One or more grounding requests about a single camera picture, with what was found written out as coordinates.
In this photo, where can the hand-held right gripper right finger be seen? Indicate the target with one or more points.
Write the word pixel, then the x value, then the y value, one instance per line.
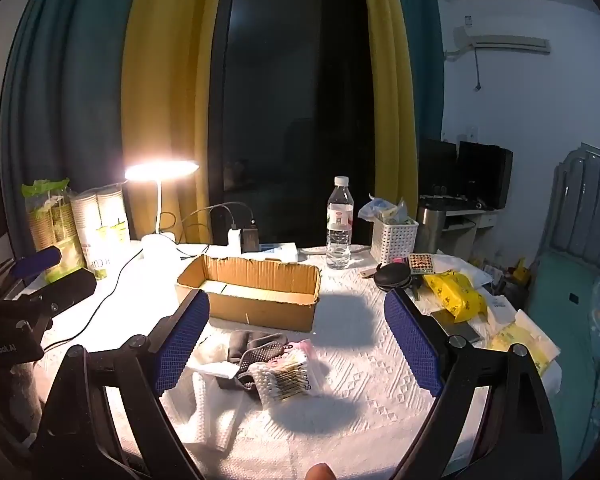
pixel 415 345

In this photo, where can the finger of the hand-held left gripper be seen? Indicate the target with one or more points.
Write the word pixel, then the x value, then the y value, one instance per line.
pixel 35 261
pixel 67 285

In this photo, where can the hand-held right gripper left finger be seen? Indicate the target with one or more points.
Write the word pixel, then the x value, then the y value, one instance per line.
pixel 180 345

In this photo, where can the white dotted towel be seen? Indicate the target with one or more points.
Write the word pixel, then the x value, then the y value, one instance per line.
pixel 205 410

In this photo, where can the cardboard box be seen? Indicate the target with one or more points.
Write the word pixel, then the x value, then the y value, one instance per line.
pixel 260 310

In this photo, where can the cotton swab packet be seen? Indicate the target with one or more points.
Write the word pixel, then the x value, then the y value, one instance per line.
pixel 290 382

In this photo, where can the person's right hand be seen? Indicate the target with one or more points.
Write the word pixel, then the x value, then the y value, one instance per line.
pixel 321 472

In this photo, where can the green package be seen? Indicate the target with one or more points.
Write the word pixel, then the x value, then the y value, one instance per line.
pixel 52 225

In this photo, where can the dark phone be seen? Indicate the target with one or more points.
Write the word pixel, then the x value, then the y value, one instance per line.
pixel 457 330

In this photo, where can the paper cup package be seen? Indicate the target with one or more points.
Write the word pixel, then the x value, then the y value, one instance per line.
pixel 102 225

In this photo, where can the black round case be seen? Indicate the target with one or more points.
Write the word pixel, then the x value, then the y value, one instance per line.
pixel 392 275

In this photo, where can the colourful dotted card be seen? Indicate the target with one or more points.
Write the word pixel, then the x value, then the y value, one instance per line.
pixel 421 263

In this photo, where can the white plastic basket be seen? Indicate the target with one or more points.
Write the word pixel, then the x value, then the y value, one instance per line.
pixel 392 242

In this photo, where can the stainless steel bin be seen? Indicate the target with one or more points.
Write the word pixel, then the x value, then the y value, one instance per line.
pixel 430 230

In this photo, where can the white charger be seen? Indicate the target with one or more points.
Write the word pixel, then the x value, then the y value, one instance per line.
pixel 234 240

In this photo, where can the black power adapter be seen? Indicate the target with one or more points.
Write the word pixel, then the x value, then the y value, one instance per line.
pixel 250 237

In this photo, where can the clear water bottle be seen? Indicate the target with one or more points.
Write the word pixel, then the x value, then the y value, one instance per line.
pixel 339 240

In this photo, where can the white side desk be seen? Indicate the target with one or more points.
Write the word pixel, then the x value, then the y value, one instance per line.
pixel 467 225

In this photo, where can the white blue carton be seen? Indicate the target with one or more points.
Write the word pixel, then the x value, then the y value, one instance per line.
pixel 280 252

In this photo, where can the crumpled plastic bag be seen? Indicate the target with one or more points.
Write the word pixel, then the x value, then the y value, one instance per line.
pixel 380 208

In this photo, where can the white desk lamp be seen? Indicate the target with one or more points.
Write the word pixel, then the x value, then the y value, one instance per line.
pixel 162 170

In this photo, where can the teal board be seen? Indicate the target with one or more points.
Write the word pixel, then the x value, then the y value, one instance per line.
pixel 565 320

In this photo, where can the black monitor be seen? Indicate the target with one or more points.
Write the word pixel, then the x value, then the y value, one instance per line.
pixel 482 175
pixel 437 167

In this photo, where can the teal curtain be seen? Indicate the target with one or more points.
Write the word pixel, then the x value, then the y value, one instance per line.
pixel 425 50
pixel 65 85

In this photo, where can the grey ribbed panel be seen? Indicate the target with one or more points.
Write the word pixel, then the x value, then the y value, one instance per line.
pixel 587 210

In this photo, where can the yellow curtain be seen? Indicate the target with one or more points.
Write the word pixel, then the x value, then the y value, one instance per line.
pixel 170 60
pixel 390 85

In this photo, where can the dark window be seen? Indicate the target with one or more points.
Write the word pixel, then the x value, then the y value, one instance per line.
pixel 290 110

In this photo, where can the white air conditioner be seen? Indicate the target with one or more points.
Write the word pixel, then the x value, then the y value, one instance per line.
pixel 500 42

